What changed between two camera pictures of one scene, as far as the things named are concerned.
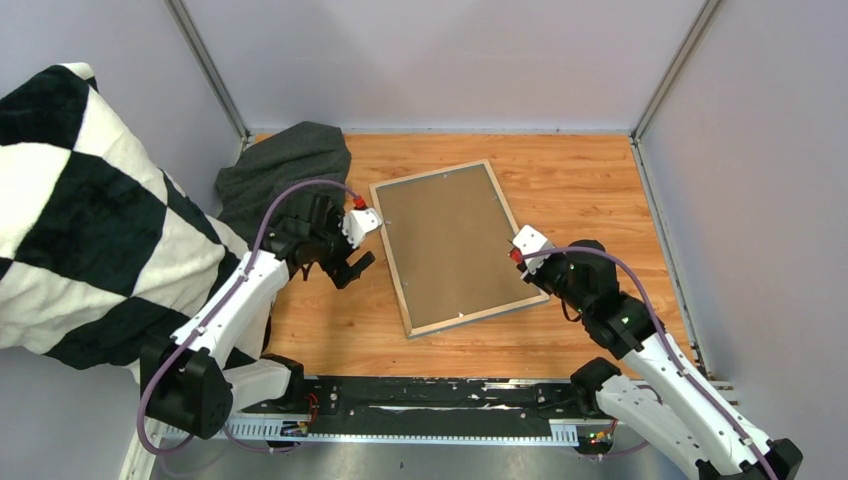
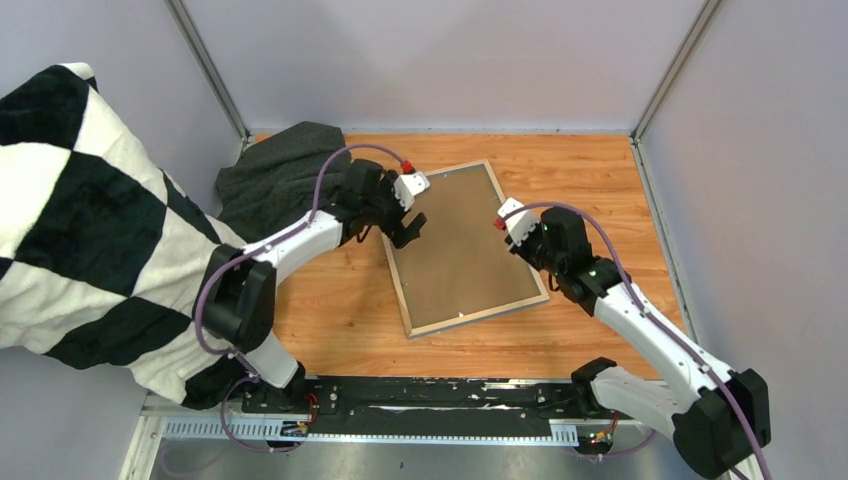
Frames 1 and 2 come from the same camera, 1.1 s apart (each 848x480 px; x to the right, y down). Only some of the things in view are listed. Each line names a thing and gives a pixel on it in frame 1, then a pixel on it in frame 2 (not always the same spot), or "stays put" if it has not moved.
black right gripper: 536,279 -> 522,250
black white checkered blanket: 100,251 stays put
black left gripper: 339,269 -> 401,236
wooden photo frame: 449,235 stays put
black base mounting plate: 437,398 stays put
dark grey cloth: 247,181 stays put
